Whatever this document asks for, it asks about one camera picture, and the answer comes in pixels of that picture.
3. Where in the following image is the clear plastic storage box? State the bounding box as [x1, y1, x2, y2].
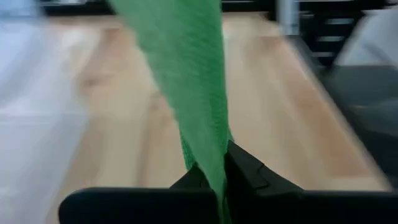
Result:
[0, 0, 94, 224]

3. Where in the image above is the black aluminium table frame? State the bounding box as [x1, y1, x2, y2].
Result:
[40, 0, 398, 75]

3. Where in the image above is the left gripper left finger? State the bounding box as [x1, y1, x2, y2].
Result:
[58, 164, 220, 224]

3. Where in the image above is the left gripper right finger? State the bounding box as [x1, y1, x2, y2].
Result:
[224, 139, 398, 224]

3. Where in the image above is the light green elastic bandage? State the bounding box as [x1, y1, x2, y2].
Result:
[107, 0, 234, 224]

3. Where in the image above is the silver aluminium rail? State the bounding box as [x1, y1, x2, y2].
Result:
[276, 0, 301, 37]

